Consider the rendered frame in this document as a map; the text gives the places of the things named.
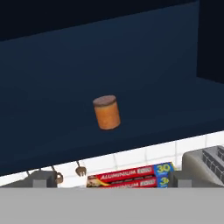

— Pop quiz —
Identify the red aluminium foil box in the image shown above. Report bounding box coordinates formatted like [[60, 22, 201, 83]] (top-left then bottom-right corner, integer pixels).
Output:
[[86, 175, 171, 189], [87, 162, 176, 184]]

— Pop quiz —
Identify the grey toaster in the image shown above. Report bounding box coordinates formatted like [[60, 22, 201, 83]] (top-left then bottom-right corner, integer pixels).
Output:
[[181, 144, 224, 187]]

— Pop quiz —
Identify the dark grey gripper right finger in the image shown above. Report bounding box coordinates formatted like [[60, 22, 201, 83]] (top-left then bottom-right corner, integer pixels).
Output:
[[168, 170, 224, 189]]

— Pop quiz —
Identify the orange jam jar brown lid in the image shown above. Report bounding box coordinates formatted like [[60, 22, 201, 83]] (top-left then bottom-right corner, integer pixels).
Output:
[[92, 94, 122, 131]]

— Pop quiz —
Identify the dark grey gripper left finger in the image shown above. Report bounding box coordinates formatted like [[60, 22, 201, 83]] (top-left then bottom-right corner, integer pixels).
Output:
[[2, 170, 58, 189]]

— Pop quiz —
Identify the hanging wooden slotted spoon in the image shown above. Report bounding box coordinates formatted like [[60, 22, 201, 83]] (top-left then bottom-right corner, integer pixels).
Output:
[[51, 165, 65, 185]]

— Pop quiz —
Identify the dark blue open cabinet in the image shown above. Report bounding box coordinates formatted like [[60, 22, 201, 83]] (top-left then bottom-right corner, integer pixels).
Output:
[[0, 0, 224, 178]]

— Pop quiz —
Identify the hanging wooden fork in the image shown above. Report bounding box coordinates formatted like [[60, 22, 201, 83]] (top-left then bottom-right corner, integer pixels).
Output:
[[74, 160, 88, 178]]

